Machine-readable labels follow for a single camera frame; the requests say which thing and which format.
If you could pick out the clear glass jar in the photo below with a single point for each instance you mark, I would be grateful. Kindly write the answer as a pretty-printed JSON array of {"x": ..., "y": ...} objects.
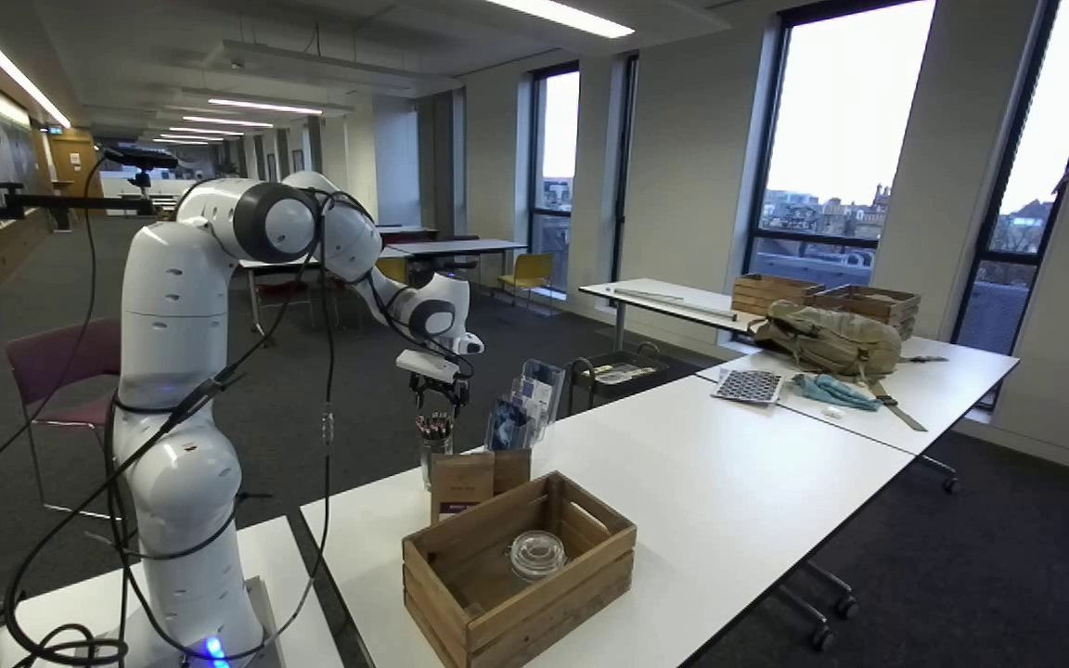
[{"x": 540, "y": 556}]

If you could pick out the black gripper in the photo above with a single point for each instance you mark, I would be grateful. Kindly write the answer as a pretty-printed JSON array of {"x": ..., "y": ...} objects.
[{"x": 441, "y": 399}]

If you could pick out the white office desk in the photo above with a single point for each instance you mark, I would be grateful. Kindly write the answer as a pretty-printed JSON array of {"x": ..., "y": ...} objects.
[{"x": 454, "y": 247}]

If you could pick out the black office chair base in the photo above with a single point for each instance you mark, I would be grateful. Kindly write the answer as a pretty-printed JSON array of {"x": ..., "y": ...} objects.
[{"x": 822, "y": 605}]

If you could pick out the maroon chair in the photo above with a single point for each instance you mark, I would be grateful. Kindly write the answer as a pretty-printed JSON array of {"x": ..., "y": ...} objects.
[{"x": 55, "y": 355}]

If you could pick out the olive green bag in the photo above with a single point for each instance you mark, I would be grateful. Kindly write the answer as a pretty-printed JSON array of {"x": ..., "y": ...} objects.
[{"x": 832, "y": 339}]

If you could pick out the cardboard box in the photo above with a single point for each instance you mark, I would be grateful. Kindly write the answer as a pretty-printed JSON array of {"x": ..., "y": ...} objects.
[{"x": 773, "y": 295}]

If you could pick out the yellow chair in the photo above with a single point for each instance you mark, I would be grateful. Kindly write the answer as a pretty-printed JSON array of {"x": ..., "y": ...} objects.
[{"x": 529, "y": 274}]

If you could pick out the white side desk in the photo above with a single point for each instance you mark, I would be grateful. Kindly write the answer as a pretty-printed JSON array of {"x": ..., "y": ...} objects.
[{"x": 666, "y": 302}]

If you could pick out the blue white boxes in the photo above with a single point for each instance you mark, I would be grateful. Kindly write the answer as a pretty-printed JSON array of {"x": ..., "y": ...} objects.
[{"x": 504, "y": 427}]

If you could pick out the dark wooden crate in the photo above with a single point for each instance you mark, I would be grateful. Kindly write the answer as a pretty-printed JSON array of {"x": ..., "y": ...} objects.
[{"x": 874, "y": 308}]

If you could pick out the ceiling light panel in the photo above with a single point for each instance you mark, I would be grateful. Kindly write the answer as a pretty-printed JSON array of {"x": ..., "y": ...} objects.
[
  {"x": 562, "y": 16},
  {"x": 266, "y": 107}
]

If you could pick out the open slatted wooden crate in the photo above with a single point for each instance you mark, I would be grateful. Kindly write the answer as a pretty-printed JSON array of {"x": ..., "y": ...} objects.
[{"x": 519, "y": 605}]

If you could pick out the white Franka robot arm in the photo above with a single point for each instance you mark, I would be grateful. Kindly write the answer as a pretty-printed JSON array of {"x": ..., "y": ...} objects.
[{"x": 174, "y": 322}]

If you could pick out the dark pencil cup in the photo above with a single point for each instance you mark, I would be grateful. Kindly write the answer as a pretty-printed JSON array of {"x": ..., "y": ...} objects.
[{"x": 434, "y": 454}]

